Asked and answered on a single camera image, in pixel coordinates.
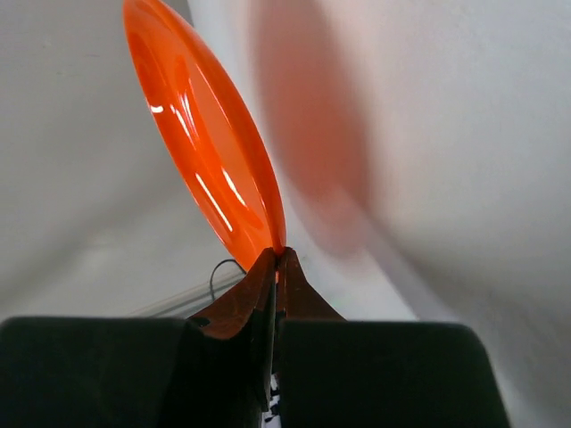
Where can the orange plate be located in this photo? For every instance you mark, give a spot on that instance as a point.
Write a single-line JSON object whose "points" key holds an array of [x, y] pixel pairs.
{"points": [[207, 129]]}

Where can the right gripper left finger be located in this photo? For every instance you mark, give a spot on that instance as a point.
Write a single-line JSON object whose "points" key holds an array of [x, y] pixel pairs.
{"points": [[212, 369]]}

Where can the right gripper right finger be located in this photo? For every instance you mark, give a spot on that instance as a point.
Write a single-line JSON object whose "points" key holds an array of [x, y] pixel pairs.
{"points": [[338, 373]]}

